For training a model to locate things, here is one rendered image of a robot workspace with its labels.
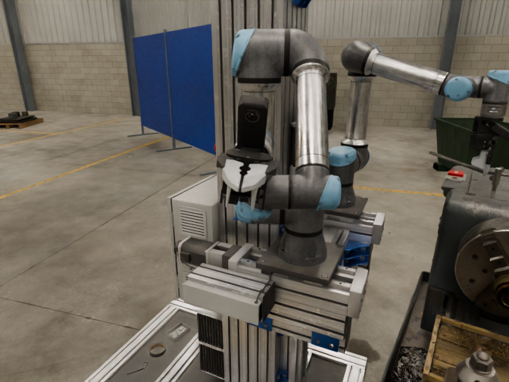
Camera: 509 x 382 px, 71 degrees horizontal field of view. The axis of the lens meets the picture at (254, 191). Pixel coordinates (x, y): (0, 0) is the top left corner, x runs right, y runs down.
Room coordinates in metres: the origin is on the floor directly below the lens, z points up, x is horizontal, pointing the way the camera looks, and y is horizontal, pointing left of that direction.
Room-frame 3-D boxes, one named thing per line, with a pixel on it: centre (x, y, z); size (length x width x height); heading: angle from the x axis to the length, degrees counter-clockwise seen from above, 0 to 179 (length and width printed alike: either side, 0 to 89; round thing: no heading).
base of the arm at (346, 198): (1.44, -0.36, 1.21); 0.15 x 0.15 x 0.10
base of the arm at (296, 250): (0.99, -0.15, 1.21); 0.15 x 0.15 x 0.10
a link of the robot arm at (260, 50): (1.00, -0.02, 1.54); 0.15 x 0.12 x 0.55; 86
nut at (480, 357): (0.56, -0.45, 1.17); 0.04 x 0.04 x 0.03
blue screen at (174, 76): (7.50, 1.71, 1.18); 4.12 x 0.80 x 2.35; 35
